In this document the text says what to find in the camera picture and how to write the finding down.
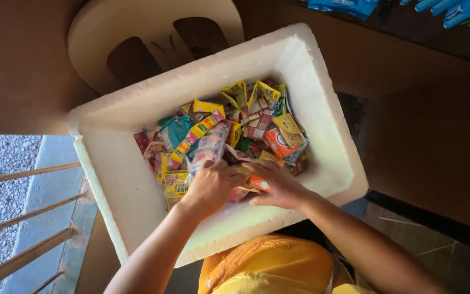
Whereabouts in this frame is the person's left hand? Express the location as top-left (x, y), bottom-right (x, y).
top-left (180, 160), bottom-right (246, 221)

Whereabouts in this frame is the person's right hand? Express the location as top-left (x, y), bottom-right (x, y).
top-left (241, 159), bottom-right (314, 209)

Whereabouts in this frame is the clear sachet strip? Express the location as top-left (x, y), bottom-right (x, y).
top-left (185, 120), bottom-right (232, 180)

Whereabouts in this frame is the orange sachet packet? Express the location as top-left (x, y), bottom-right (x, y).
top-left (249, 173), bottom-right (271, 193)

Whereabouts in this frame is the heap of colourful sachets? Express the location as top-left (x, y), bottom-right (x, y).
top-left (134, 78), bottom-right (310, 212)

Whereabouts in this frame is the person's orange garment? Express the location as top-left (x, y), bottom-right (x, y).
top-left (197, 234), bottom-right (378, 294)

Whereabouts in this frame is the white foam box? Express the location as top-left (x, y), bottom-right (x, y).
top-left (67, 23), bottom-right (369, 269)

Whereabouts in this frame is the cream plastic stool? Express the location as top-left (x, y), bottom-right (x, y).
top-left (67, 0), bottom-right (245, 97)

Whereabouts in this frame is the wooden railing bar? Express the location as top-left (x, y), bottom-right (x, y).
top-left (0, 227), bottom-right (77, 293)
top-left (0, 192), bottom-right (87, 241)
top-left (31, 269), bottom-right (67, 294)
top-left (0, 162), bottom-right (82, 188)

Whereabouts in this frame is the row of blue packets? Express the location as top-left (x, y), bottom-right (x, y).
top-left (305, 0), bottom-right (470, 29)

